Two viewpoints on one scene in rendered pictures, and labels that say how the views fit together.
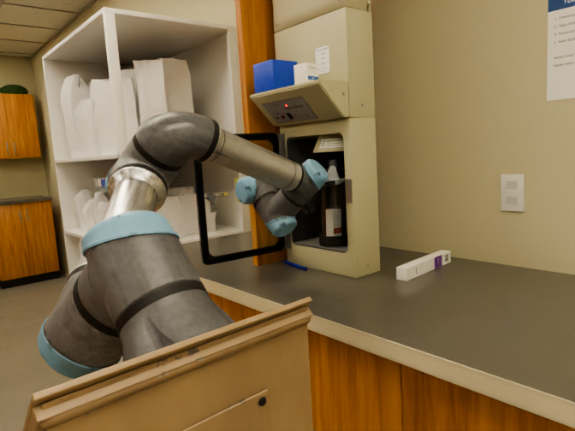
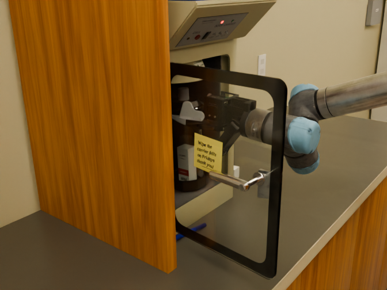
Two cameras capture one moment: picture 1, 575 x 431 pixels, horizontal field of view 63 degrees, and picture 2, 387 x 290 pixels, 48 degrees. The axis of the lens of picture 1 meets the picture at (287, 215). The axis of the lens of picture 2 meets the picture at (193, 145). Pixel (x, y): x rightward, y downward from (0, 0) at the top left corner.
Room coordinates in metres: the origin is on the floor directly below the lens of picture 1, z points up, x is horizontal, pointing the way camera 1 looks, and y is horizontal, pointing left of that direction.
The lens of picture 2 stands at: (1.71, 0.93, 1.54)
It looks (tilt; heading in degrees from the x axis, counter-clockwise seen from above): 20 degrees down; 258
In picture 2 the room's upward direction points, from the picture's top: 1 degrees counter-clockwise
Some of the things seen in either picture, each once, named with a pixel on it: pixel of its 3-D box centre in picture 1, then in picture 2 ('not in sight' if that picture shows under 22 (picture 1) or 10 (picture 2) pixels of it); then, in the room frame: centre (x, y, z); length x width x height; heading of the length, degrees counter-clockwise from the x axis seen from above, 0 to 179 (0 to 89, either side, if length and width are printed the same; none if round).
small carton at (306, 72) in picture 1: (305, 75); not in sight; (1.40, -0.08, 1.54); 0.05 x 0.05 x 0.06; 47
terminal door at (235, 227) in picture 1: (241, 197); (216, 167); (1.50, 0.14, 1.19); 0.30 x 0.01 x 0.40; 124
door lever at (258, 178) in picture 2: not in sight; (235, 177); (1.49, 0.22, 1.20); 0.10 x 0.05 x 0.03; 124
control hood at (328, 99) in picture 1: (296, 105); (220, 22); (1.44, -0.05, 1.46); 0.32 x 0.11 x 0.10; 39
